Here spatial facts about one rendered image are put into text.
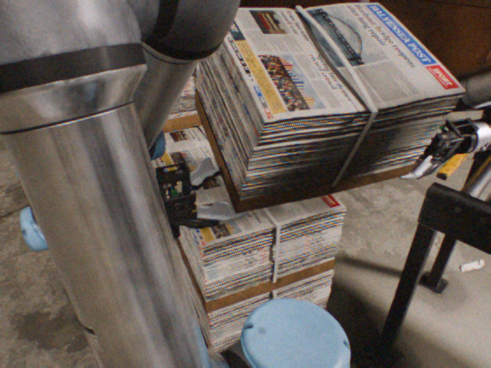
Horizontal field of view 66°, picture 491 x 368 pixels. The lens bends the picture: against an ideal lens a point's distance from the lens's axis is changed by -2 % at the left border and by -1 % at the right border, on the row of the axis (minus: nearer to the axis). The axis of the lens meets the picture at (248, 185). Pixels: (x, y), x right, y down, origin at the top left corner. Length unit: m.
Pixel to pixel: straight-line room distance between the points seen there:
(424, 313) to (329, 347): 1.50
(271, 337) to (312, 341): 0.04
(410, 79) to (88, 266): 0.57
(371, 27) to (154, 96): 0.47
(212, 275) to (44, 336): 1.10
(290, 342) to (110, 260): 0.22
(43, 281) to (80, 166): 1.86
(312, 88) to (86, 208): 0.42
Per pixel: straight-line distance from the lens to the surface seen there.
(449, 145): 0.92
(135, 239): 0.27
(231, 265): 0.91
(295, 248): 0.96
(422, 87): 0.69
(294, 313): 0.45
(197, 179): 0.72
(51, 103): 0.23
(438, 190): 1.16
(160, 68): 0.40
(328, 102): 0.58
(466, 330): 1.93
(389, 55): 0.73
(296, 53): 0.66
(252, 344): 0.41
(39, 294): 2.05
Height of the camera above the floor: 1.40
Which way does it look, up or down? 34 degrees down
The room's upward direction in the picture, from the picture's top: straight up
